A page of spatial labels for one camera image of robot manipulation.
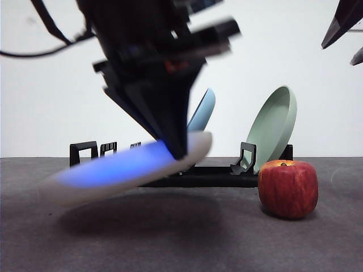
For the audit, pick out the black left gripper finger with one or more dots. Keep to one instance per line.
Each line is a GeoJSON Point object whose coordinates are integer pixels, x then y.
{"type": "Point", "coordinates": [170, 107]}
{"type": "Point", "coordinates": [133, 110]}

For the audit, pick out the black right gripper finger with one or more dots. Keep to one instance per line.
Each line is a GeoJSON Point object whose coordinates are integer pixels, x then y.
{"type": "Point", "coordinates": [347, 20]}
{"type": "Point", "coordinates": [358, 58]}

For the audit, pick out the pale yellow plate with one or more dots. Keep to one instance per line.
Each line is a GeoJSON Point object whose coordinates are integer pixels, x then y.
{"type": "Point", "coordinates": [99, 184]}

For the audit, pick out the red apple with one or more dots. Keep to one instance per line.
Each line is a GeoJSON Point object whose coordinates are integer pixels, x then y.
{"type": "Point", "coordinates": [287, 190]}

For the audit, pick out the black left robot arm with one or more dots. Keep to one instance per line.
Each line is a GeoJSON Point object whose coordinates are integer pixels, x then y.
{"type": "Point", "coordinates": [130, 25]}

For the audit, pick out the blue plate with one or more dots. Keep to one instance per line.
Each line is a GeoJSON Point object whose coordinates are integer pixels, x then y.
{"type": "Point", "coordinates": [204, 112]}

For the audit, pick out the black plate rack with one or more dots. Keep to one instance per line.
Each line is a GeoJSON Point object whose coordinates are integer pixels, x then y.
{"type": "Point", "coordinates": [215, 177]}

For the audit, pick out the green plate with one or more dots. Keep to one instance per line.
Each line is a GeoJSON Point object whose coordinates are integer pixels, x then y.
{"type": "Point", "coordinates": [269, 127]}

